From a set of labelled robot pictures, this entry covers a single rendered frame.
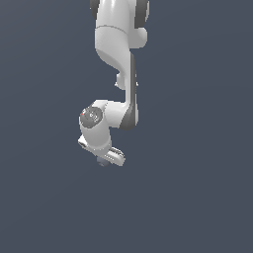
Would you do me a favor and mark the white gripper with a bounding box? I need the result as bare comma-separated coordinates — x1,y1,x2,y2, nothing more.
77,135,127,168

